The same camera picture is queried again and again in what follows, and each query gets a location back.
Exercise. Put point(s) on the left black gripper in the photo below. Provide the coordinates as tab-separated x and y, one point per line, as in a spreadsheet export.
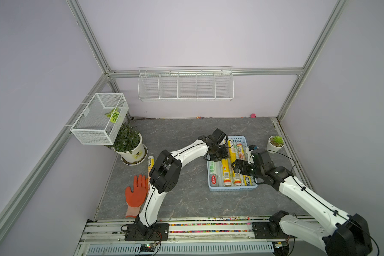
224	156

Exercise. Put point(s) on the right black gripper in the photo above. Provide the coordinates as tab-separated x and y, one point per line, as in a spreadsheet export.
242	170

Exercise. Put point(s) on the light blue plastic basket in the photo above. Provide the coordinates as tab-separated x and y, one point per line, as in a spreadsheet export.
236	140

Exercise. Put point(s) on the yellow plastic wrap roll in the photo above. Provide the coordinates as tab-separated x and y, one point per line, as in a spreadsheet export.
241	154

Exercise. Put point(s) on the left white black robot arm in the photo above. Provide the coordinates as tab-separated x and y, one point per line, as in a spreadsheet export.
167	168

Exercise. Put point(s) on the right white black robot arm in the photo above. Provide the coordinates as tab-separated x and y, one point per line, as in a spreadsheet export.
336	232

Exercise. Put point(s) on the small white potted succulent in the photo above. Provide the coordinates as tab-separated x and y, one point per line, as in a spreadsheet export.
275	144

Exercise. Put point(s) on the large potted green plant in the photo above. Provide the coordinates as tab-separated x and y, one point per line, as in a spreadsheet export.
129	146

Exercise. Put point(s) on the red orange work glove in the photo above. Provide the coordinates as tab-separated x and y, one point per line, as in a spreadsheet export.
136	195

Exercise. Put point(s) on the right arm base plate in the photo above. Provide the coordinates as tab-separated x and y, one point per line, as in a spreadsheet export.
270	229

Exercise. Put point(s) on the white wire shelf back wall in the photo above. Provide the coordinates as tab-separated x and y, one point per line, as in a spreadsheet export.
186	83

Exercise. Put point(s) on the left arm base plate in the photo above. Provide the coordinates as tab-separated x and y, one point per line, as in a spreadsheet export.
139	232

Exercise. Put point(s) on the green leaf in wire basket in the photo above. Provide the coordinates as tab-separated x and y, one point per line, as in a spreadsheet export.
113	115

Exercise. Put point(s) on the white wire basket left wall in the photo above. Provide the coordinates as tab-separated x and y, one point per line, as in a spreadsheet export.
93	127

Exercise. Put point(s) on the aluminium rail frame front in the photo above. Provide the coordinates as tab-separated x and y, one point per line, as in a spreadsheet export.
187	236

